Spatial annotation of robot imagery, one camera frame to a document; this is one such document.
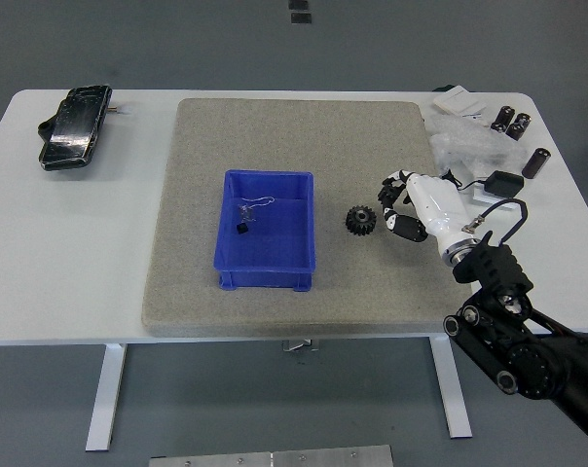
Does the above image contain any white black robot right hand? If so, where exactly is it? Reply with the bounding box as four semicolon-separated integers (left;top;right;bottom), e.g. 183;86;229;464
377;168;472;251

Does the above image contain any black bevel gear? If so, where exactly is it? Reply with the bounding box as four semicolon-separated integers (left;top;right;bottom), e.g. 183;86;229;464
345;204;377;238

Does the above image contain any white foam pad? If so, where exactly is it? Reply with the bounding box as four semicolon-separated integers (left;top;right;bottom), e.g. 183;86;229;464
471;187;519;212

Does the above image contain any black adapter cord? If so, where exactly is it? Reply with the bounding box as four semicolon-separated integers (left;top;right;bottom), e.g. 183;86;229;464
439;167;488;193

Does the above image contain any blue plastic box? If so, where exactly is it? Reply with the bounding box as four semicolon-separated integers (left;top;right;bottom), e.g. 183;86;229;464
211;168;317;293

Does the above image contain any clear bubble wrap bag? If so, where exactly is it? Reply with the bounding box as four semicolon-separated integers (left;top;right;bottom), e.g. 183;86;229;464
427;112;529;179

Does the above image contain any black flat wrapped device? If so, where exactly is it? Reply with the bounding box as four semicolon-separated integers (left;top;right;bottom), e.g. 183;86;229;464
36;85;114;172

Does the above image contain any thin silver wire piece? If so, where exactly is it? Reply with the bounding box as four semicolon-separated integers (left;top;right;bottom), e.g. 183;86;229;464
237;195;278;223

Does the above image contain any white table leg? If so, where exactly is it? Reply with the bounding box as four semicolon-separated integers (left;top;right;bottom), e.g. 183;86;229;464
85;342;128;452
428;336;473;440

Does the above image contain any black power adapter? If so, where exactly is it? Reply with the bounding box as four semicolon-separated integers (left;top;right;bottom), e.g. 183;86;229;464
483;169;526;199

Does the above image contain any white flat box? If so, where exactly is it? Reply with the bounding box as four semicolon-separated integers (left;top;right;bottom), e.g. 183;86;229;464
432;86;488;117

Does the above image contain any grey-brown felt mat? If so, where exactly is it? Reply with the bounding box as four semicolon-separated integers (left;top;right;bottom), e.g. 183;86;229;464
140;97;475;339

